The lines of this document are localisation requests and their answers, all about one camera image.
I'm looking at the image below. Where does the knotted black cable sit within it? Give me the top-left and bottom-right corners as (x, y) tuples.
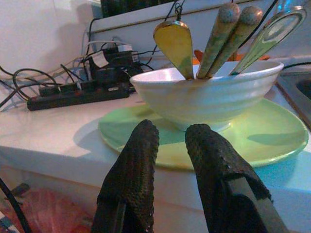
(164, 0), (186, 22)

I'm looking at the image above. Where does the speckled handle cutlery piece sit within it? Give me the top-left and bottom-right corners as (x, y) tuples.
(196, 2), (242, 80)
(207, 6), (264, 79)

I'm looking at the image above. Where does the long black cable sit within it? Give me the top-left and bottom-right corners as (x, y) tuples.
(283, 62), (311, 69)

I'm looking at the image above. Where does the white plug adapter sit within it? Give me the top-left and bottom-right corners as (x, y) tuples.
(116, 43), (134, 53)

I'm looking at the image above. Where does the black power cable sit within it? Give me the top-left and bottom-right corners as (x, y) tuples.
(0, 178), (33, 233)

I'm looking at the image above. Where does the thin black cable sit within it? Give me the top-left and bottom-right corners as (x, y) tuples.
(239, 0), (279, 48)

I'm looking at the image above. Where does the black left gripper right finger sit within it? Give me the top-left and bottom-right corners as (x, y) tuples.
(185, 123), (290, 233)

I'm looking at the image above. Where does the orange plate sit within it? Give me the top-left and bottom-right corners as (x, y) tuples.
(232, 53), (271, 62)

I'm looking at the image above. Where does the orange bowl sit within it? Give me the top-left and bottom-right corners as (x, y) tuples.
(193, 49), (204, 66)

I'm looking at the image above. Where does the black power strip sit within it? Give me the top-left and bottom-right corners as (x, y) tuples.
(26, 91), (131, 112)

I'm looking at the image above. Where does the red plastic bag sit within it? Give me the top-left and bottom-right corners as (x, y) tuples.
(0, 189), (98, 233)

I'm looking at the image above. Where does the embossed teardrop handle cutlery piece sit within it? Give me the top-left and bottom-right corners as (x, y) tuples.
(229, 5), (308, 75)

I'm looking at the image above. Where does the black power adapter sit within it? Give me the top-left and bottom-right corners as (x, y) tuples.
(95, 67), (118, 83)

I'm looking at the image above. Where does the black looped cable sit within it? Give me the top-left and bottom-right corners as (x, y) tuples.
(0, 65), (64, 109)

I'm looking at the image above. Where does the metal spoon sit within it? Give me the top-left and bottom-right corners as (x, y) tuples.
(153, 20), (195, 80)

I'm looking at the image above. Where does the stainless steel sink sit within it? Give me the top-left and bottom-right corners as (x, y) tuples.
(276, 71), (311, 129)

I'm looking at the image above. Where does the white ribbed ceramic bowl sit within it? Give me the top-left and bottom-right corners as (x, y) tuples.
(129, 60), (285, 132)

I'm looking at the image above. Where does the light green plate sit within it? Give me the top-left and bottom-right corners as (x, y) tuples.
(98, 98), (310, 170)

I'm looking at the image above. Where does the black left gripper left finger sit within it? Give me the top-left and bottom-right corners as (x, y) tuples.
(91, 119), (160, 233)

